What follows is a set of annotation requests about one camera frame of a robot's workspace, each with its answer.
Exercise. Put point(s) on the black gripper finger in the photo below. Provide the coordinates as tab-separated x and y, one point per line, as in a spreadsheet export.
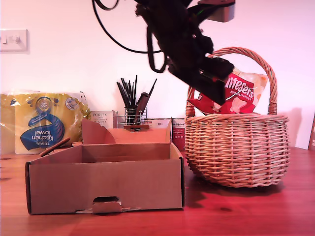
221	67
211	86

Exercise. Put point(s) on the red Maltesers mini bunnies bag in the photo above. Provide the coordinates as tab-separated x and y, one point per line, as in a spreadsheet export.
242	98

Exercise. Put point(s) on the brown cardboard box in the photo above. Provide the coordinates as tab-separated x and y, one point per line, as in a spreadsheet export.
103	186

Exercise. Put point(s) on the black chopstick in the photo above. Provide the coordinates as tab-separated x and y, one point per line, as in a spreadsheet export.
135	88
121	92
153	86
125	88
130	89

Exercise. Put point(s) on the white Porlex carton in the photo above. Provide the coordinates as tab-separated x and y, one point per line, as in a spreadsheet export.
102	116

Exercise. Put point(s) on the yellow kitchen towel pack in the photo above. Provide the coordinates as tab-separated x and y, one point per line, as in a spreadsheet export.
37	127

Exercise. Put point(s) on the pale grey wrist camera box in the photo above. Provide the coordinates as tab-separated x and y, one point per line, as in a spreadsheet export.
225	13

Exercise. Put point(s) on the white light switch plate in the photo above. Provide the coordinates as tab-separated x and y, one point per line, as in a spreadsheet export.
14	46

